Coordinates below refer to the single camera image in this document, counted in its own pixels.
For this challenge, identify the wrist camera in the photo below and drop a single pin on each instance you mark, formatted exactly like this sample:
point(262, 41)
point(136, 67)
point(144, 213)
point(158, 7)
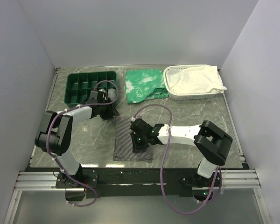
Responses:
point(96, 97)
point(139, 125)

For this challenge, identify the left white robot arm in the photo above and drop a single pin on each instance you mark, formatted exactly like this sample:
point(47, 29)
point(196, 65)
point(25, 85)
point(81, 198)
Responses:
point(55, 130)

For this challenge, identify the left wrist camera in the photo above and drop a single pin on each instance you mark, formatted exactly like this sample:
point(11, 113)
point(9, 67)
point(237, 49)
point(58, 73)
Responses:
point(96, 97)

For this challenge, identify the green white patterned underwear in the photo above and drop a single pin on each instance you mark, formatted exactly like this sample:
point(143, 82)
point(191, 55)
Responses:
point(141, 85)

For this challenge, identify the rolled grey striped underwear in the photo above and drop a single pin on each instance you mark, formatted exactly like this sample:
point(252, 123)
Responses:
point(112, 94)

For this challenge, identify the white plastic basket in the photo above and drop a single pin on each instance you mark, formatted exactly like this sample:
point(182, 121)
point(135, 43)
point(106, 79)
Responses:
point(191, 94)

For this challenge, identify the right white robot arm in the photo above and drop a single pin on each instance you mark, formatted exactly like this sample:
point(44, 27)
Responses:
point(212, 142)

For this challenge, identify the aluminium frame rail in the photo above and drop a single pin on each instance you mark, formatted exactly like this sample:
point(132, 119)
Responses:
point(35, 181)

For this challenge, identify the white cloth in basket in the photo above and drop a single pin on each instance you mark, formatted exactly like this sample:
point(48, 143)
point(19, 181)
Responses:
point(196, 79)

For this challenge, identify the green compartment organizer tray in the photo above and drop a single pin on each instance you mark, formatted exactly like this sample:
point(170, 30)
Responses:
point(80, 85)

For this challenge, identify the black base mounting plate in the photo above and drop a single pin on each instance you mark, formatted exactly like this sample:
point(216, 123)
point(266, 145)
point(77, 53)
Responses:
point(106, 182)

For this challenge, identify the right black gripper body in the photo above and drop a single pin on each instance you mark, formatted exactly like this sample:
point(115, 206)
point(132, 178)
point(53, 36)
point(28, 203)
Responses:
point(140, 142)

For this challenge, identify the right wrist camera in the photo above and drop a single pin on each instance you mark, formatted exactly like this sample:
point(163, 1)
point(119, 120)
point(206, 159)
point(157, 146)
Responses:
point(139, 125)

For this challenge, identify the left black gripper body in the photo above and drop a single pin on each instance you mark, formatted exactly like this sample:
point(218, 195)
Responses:
point(106, 111)

